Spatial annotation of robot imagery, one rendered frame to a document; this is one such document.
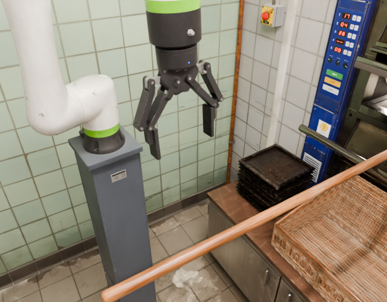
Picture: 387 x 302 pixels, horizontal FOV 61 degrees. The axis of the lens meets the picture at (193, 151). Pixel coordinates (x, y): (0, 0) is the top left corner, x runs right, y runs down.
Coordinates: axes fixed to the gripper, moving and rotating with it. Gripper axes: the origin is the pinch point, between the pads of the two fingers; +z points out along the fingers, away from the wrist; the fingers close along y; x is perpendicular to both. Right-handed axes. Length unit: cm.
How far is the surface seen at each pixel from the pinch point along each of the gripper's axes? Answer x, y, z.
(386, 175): 16, -68, 33
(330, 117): -29, -105, 42
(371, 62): -10, -94, 8
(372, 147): -6, -106, 50
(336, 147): -3, -70, 33
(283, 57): -66, -110, 22
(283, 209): 8.6, -25.9, 28.9
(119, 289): 4.2, 21.7, 27.2
